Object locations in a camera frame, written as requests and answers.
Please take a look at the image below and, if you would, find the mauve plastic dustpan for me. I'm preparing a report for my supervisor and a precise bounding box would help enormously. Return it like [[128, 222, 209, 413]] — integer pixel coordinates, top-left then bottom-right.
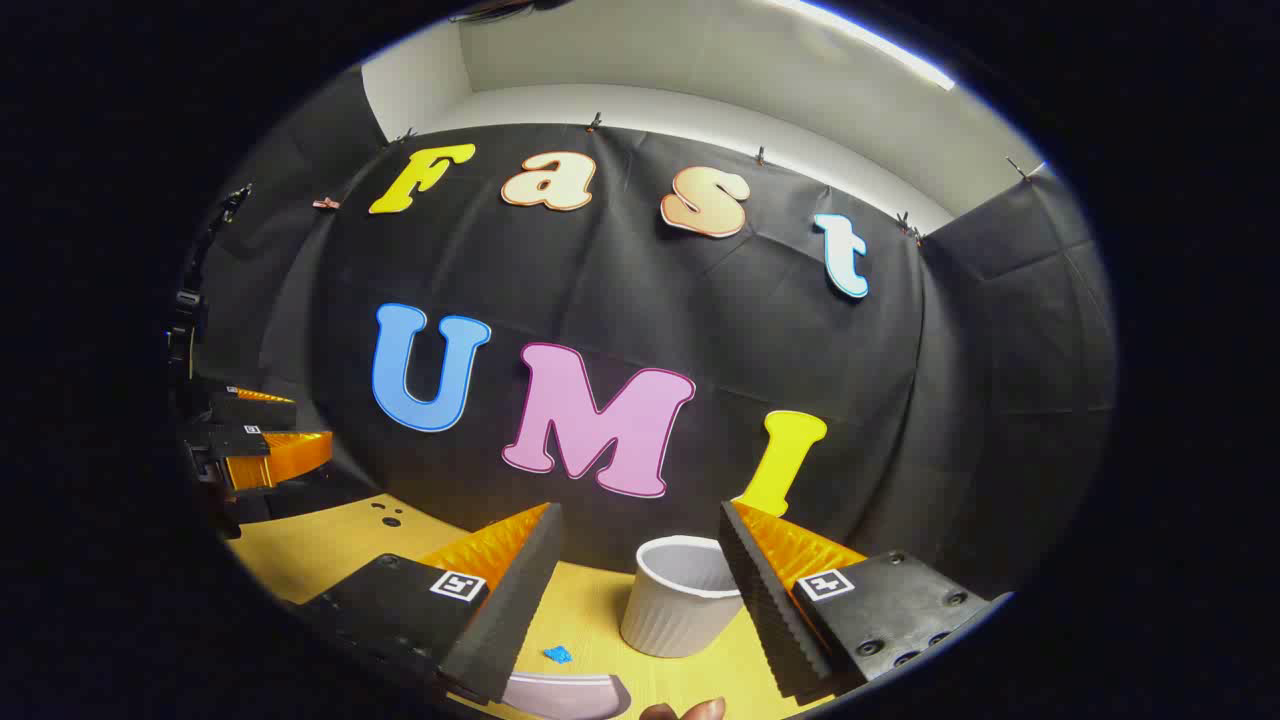
[[500, 672, 633, 720]]

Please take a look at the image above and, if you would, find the yellow wooden desktop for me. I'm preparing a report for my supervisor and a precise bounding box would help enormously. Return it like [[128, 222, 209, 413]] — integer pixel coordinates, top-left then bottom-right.
[[225, 493, 836, 720]]

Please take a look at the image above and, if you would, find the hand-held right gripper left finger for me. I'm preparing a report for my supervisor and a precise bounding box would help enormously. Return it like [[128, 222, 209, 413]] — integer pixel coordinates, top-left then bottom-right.
[[298, 502, 566, 705]]

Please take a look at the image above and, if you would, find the white ribbed garbage bin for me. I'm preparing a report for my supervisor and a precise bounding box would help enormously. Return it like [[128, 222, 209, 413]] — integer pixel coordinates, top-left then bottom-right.
[[620, 536, 746, 659]]

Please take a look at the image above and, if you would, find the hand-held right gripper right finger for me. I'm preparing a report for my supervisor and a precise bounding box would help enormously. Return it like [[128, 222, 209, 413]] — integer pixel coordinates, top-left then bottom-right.
[[718, 500, 1013, 701]]

